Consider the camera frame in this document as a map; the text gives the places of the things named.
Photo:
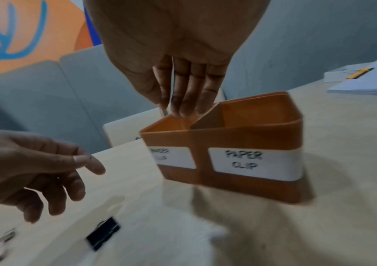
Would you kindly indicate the white box with yellow item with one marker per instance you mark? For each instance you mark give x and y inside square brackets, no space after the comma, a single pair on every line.
[346,74]

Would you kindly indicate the black binder clip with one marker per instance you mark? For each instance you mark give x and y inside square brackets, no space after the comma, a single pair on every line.
[103,233]

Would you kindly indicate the white paper sheet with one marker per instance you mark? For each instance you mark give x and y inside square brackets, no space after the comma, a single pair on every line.
[188,241]

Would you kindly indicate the orange two-compartment organizer box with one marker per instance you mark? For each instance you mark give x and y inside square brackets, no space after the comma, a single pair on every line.
[251,145]

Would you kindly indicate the person's right hand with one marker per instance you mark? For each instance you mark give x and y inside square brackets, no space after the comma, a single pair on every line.
[162,31]

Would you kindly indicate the grey sofa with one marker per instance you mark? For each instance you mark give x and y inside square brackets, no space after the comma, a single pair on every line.
[53,96]

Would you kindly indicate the stack of white paper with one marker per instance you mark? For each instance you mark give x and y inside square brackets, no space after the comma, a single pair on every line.
[369,78]

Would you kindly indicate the person's left hand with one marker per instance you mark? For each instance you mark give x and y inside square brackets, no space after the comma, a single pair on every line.
[20,166]

